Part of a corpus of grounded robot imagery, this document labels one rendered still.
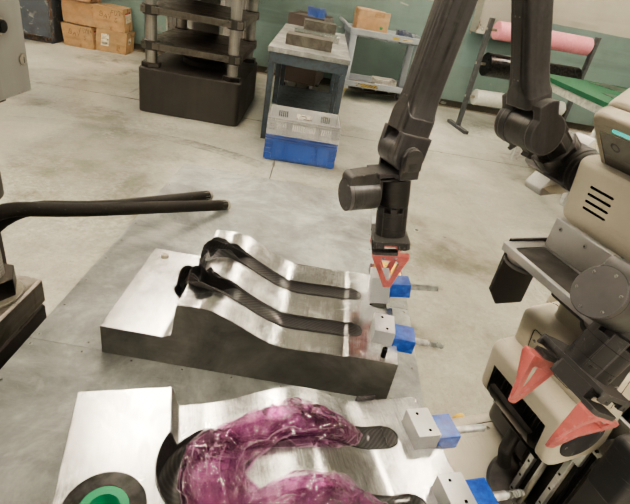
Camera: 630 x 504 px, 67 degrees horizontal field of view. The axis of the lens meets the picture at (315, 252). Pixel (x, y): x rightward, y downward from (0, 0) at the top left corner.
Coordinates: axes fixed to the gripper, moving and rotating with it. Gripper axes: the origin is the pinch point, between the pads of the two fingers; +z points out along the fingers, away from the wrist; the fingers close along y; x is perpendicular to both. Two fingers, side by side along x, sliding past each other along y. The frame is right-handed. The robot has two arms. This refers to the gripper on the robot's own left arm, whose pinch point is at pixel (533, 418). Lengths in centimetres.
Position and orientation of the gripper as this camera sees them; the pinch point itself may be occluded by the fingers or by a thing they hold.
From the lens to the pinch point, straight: 68.4
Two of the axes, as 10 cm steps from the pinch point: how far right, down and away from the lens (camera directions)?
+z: -5.5, 7.8, 3.0
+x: 7.7, 3.4, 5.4
